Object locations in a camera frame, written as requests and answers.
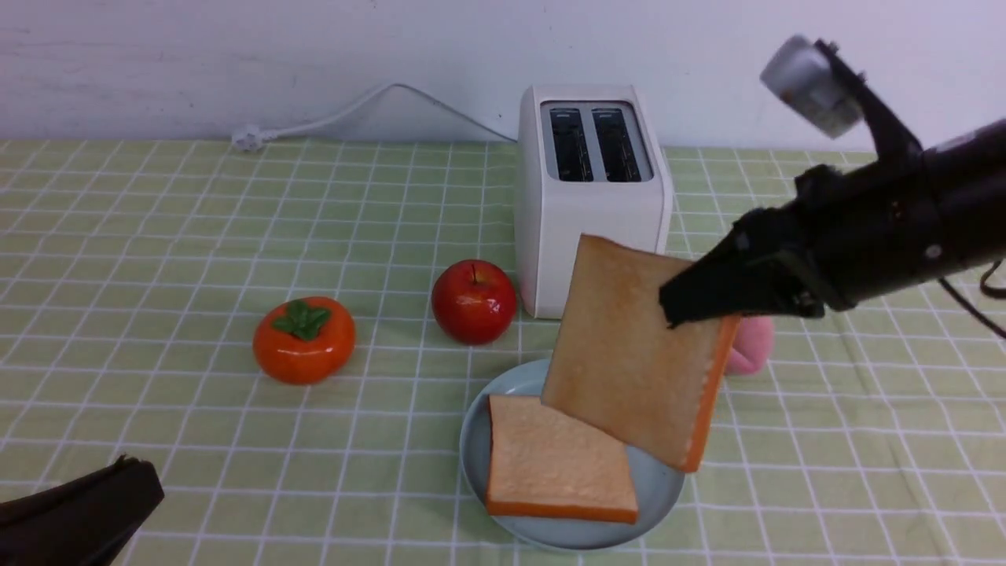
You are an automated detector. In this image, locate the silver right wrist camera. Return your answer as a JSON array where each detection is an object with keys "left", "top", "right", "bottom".
[{"left": 758, "top": 34, "right": 924, "bottom": 170}]

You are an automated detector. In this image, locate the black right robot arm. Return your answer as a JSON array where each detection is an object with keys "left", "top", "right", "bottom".
[{"left": 659, "top": 122, "right": 1005, "bottom": 327}]

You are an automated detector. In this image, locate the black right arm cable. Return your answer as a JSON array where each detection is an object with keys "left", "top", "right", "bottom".
[{"left": 935, "top": 259, "right": 1006, "bottom": 340}]

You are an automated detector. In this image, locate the red apple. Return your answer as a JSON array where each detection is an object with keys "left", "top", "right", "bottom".
[{"left": 431, "top": 259, "right": 518, "bottom": 345}]

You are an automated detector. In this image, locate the green checkered tablecloth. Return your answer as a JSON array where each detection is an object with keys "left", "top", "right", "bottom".
[{"left": 1, "top": 140, "right": 1005, "bottom": 565}]

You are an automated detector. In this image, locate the toast slice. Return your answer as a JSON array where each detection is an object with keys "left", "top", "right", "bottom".
[
  {"left": 485, "top": 395, "right": 640, "bottom": 524},
  {"left": 542, "top": 235, "right": 740, "bottom": 473}
]

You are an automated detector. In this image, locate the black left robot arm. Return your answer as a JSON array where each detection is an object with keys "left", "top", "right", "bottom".
[{"left": 1, "top": 455, "right": 165, "bottom": 565}]

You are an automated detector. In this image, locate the white power cord with plug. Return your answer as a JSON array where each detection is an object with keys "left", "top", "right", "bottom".
[{"left": 231, "top": 82, "right": 520, "bottom": 154}]

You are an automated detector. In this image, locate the orange persimmon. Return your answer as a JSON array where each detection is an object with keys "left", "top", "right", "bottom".
[{"left": 252, "top": 296, "right": 357, "bottom": 386}]

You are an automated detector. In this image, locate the white two-slot toaster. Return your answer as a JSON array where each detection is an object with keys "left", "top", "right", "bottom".
[{"left": 513, "top": 85, "right": 675, "bottom": 319}]

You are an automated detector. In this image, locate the light blue plate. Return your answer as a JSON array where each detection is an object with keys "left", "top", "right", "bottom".
[{"left": 459, "top": 358, "right": 687, "bottom": 554}]

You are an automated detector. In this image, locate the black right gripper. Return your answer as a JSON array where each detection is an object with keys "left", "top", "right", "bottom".
[{"left": 659, "top": 165, "right": 944, "bottom": 329}]

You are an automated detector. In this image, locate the pink peach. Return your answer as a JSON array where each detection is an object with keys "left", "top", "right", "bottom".
[{"left": 725, "top": 318, "right": 775, "bottom": 377}]

